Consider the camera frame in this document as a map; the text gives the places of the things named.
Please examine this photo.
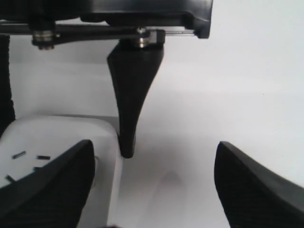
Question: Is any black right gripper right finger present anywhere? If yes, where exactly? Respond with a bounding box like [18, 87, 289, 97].
[214, 142, 304, 228]

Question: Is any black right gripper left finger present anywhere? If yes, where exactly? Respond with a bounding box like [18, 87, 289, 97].
[0, 140, 95, 228]

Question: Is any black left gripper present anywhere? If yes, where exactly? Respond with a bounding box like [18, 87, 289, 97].
[0, 0, 213, 49]

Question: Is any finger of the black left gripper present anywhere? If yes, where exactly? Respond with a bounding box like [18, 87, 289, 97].
[0, 35, 16, 136]
[107, 44, 164, 158]

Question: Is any white five-socket power strip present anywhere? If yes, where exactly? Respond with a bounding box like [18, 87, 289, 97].
[0, 115, 123, 228]

